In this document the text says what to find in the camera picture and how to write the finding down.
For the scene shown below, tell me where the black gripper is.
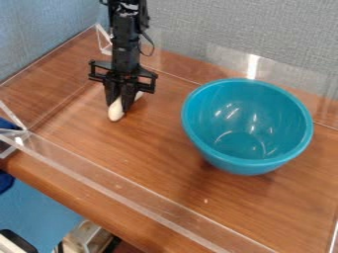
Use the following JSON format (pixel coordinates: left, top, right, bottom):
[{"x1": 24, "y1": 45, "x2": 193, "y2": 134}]
[{"x1": 88, "y1": 60, "x2": 159, "y2": 113}]

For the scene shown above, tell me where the white toy mushroom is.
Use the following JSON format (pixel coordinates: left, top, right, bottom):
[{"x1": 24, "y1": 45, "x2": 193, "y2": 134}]
[{"x1": 107, "y1": 90, "x2": 146, "y2": 123}]

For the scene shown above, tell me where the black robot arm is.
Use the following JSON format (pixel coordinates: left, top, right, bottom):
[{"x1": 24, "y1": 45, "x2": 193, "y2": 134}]
[{"x1": 88, "y1": 0, "x2": 159, "y2": 112}]

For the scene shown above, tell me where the blue plastic bowl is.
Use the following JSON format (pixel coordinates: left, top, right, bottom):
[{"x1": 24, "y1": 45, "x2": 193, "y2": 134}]
[{"x1": 180, "y1": 78, "x2": 314, "y2": 176}]

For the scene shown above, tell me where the clear acrylic barrier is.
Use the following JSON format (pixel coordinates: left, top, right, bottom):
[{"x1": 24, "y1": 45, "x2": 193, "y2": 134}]
[{"x1": 0, "y1": 31, "x2": 338, "y2": 253}]

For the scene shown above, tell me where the blue object at left edge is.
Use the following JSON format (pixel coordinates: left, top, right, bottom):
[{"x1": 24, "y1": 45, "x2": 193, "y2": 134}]
[{"x1": 0, "y1": 117, "x2": 22, "y2": 195}]

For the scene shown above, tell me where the black white object below table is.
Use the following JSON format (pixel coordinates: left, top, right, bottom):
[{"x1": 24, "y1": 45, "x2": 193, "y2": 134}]
[{"x1": 0, "y1": 229, "x2": 39, "y2": 253}]

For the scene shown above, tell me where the clear acrylic corner bracket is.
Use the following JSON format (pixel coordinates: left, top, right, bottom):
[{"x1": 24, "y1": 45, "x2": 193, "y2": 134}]
[{"x1": 95, "y1": 24, "x2": 112, "y2": 56}]

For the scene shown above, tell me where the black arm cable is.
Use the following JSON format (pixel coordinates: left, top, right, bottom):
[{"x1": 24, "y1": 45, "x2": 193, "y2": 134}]
[{"x1": 138, "y1": 16, "x2": 156, "y2": 57}]

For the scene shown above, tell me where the white frame under table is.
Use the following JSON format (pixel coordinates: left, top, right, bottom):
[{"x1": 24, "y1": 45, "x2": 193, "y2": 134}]
[{"x1": 52, "y1": 220, "x2": 112, "y2": 253}]

